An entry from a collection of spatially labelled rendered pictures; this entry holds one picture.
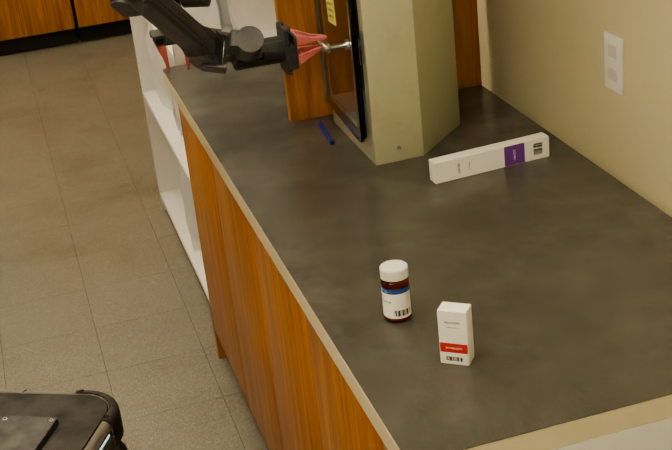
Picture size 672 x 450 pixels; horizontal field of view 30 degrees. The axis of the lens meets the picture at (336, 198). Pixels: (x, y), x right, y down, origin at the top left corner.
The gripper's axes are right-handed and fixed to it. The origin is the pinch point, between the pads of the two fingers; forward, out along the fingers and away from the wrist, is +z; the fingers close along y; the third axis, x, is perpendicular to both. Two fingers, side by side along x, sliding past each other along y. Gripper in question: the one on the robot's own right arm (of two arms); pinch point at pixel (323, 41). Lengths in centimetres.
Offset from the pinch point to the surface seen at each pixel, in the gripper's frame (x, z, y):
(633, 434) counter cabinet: -115, 10, -30
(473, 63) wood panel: 26, 44, -20
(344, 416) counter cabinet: -69, -21, -46
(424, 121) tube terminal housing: -10.0, 17.9, -18.4
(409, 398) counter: -100, -18, -25
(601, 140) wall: -31, 49, -22
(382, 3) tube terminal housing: -10.7, 10.4, 9.0
